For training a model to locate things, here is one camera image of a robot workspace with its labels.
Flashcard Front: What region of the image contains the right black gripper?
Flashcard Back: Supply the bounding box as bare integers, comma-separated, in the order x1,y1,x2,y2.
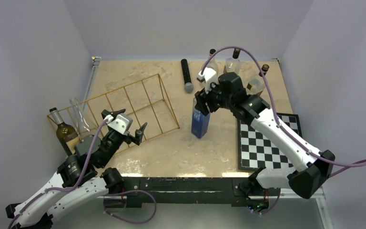
195,78,234,115

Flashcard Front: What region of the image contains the blue square bottle silver cap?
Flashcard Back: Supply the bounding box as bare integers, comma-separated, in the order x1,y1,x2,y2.
191,98,211,139

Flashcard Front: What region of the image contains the clear bottle dark label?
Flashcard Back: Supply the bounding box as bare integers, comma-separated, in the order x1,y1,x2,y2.
69,97,92,139

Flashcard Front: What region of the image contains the clear bottle round emblem label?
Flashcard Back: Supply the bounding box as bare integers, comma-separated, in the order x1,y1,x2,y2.
223,48,241,75

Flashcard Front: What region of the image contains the clear square bottle gold label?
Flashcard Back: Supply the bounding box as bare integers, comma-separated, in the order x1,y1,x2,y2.
246,64,269,96

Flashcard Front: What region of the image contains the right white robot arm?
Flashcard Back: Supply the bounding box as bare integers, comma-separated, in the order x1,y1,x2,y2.
195,68,335,199

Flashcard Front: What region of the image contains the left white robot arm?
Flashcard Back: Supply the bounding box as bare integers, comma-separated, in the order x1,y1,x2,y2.
5,109,148,229

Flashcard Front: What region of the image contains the green wine bottle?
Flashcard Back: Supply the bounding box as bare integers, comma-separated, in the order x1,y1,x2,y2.
49,107,80,156

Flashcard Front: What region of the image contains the black handheld microphone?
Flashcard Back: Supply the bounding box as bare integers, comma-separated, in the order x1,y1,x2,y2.
181,59,194,93

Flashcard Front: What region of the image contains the black white chessboard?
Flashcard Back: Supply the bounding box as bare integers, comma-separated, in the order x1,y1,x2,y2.
237,120,293,171

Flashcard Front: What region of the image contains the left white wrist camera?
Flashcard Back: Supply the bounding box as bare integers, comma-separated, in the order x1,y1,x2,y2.
104,113,133,135

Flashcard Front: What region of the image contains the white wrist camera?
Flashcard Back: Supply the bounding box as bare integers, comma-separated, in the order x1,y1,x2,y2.
197,67,218,94
104,113,133,135

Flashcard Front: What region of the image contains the gold wire wine rack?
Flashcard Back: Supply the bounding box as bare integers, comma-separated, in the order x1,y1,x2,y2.
46,73,181,156

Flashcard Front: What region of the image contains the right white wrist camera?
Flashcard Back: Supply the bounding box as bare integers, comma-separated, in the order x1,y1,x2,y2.
197,67,218,94

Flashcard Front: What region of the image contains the purple cable loop under table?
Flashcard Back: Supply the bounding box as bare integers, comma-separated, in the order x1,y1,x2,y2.
103,189,158,225

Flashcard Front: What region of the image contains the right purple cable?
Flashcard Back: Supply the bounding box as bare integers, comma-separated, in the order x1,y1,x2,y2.
200,46,366,178

